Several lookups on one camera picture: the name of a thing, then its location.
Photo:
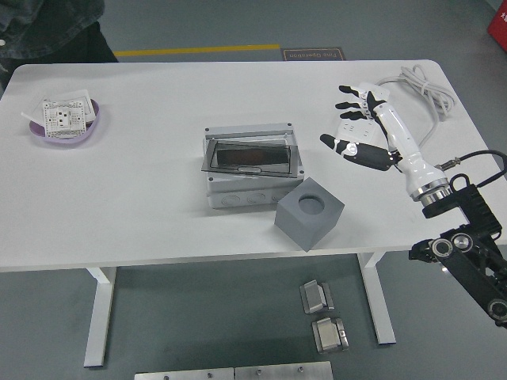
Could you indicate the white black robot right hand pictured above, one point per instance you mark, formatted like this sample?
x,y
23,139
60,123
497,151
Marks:
x,y
412,158

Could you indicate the grey electrical box with lid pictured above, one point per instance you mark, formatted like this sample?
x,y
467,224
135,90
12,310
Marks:
x,y
245,194

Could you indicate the grey cube with round hole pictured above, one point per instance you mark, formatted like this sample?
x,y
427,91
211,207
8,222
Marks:
x,y
301,229

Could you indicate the dark floor sign with lettering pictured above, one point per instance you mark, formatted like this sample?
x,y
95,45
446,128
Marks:
x,y
313,55

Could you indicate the white table leg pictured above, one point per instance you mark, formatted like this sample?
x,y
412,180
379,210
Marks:
x,y
376,301
97,316

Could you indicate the red object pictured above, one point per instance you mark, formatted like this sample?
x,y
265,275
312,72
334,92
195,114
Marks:
x,y
500,27

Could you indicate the silver metal block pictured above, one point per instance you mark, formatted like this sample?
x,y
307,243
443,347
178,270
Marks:
x,y
315,297
328,336

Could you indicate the yellow floor tape line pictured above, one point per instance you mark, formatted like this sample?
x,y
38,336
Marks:
x,y
198,50

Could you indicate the grey metal plate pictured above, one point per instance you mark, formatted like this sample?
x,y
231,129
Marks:
x,y
182,375
285,372

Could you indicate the purple bowl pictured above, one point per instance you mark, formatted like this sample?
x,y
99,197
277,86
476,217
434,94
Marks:
x,y
59,141

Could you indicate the white socket panel with holes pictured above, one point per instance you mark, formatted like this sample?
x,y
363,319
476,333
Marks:
x,y
59,118

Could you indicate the person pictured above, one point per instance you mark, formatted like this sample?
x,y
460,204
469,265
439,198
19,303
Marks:
x,y
47,23

